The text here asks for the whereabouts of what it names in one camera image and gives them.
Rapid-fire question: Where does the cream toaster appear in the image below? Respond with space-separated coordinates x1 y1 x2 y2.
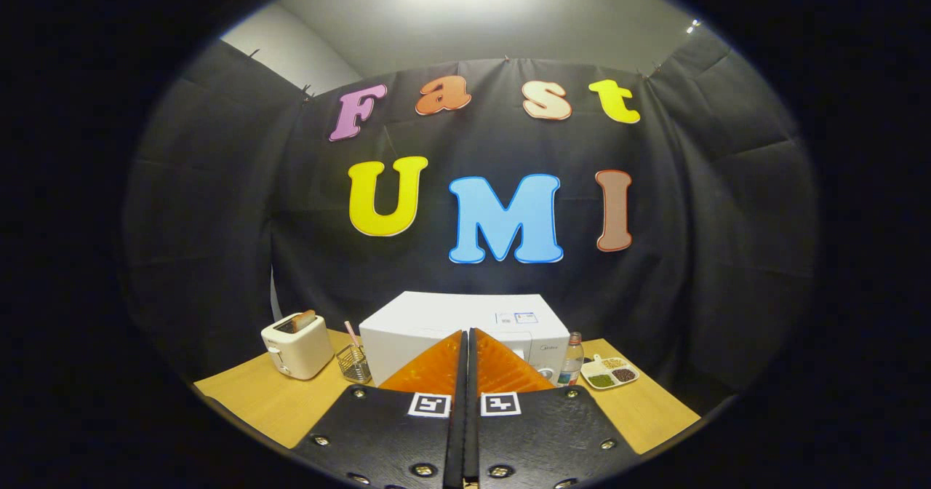
260 313 335 381

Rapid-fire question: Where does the black backdrop cloth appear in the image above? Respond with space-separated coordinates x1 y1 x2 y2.
120 23 819 402

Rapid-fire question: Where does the clear water bottle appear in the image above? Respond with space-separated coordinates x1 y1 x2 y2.
556 331 585 388

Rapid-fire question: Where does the wire mesh basket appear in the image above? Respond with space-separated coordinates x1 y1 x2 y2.
335 343 372 384

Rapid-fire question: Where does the white divided bean dish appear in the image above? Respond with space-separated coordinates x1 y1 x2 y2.
580 354 641 391

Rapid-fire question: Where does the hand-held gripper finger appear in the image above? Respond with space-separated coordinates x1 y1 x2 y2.
291 329 468 489
468 327 642 489

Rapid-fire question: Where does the white microwave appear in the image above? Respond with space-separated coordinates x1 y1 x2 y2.
359 290 572 388

